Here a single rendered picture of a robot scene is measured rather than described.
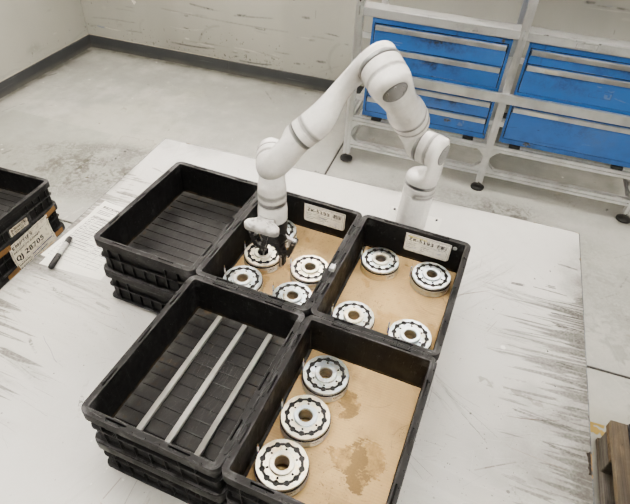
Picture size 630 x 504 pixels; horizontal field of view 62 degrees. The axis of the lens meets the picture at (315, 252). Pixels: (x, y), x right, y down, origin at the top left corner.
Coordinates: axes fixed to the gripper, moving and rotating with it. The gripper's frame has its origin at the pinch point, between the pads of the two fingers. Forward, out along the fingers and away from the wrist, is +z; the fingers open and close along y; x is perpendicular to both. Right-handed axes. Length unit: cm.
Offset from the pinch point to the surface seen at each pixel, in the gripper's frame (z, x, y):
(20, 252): 43, -4, 110
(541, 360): 16, -9, -74
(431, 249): -2.7, -18.1, -38.6
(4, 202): 36, -19, 129
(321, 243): 2.6, -13.6, -8.6
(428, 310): 2.9, -1.4, -42.8
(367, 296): 2.8, 0.5, -27.1
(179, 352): 2.6, 35.2, 7.1
